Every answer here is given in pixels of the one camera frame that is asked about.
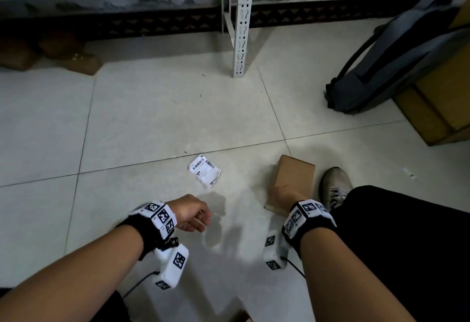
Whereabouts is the person's right hand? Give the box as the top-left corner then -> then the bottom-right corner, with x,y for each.
270,187 -> 301,217

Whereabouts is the person's left hand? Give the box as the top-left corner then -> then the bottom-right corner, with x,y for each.
167,194 -> 212,233

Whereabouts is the small brown cardboard box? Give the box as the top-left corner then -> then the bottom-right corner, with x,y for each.
264,155 -> 316,218

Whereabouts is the white shipping label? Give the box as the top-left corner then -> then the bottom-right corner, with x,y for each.
189,154 -> 222,189

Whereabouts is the person's left forearm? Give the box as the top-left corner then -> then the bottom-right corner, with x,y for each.
0,224 -> 144,322

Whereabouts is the person's right forearm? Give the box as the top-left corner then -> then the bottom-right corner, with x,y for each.
299,227 -> 418,322

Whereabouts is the person's right white shoe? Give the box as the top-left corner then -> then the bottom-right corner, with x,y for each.
318,166 -> 354,213

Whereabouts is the person's right trouser leg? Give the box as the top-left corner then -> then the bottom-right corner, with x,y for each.
330,185 -> 470,322

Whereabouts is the brown taped box under shelf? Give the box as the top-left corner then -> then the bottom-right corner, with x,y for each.
60,52 -> 104,76

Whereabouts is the right black marker wristband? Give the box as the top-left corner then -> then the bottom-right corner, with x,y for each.
282,199 -> 337,258

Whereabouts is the black marker wristband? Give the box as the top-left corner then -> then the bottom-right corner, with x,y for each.
282,199 -> 337,258
117,200 -> 178,262

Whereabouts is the left black marker wristband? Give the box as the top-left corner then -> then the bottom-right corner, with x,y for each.
117,200 -> 178,262

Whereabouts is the grey backpack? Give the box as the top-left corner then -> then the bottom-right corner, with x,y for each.
325,0 -> 470,115

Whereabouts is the large yellow-brown carton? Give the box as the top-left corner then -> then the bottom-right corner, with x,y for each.
393,9 -> 470,146

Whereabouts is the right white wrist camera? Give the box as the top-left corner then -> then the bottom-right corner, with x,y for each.
262,230 -> 291,271

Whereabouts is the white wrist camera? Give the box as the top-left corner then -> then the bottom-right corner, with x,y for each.
262,230 -> 291,271
154,243 -> 190,291

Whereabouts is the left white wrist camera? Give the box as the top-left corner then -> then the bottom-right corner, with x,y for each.
154,243 -> 190,291

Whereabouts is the right black camera cable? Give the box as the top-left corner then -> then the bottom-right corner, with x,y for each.
281,255 -> 306,279

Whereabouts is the black camera cable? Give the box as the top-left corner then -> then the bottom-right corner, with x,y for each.
121,271 -> 161,299
281,255 -> 306,279

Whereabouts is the left black camera cable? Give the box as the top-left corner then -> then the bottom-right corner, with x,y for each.
121,271 -> 161,299

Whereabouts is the thin white rear shelf post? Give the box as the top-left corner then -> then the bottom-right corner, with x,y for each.
221,0 -> 235,46

